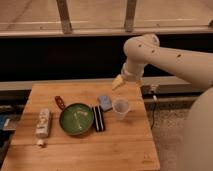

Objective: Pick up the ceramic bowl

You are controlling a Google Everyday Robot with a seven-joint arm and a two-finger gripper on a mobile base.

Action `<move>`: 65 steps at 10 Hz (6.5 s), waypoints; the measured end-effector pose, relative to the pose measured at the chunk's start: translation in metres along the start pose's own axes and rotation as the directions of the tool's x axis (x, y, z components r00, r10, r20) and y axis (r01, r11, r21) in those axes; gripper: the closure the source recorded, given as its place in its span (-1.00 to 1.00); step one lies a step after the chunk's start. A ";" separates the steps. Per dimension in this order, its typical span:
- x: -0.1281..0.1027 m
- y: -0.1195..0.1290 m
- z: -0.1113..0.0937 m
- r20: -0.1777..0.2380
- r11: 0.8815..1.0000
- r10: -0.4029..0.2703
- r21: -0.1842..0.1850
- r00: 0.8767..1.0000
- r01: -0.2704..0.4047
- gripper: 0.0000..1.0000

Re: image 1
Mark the black rectangular box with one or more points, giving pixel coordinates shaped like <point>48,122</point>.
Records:
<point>98,123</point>

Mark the green ceramic bowl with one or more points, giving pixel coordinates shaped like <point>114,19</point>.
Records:
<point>76,119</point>

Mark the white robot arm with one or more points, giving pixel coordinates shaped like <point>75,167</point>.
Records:
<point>196,151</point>

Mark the red brown handle tool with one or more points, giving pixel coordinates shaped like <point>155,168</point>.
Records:
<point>60,103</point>

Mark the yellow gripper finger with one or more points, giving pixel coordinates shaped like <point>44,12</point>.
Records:
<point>117,82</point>

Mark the small white cap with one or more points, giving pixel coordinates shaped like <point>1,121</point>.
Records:
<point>40,143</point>

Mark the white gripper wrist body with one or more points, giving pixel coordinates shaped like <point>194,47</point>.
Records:
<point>132,73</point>

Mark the clear plastic cup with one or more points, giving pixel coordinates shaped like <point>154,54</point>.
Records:
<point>121,107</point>

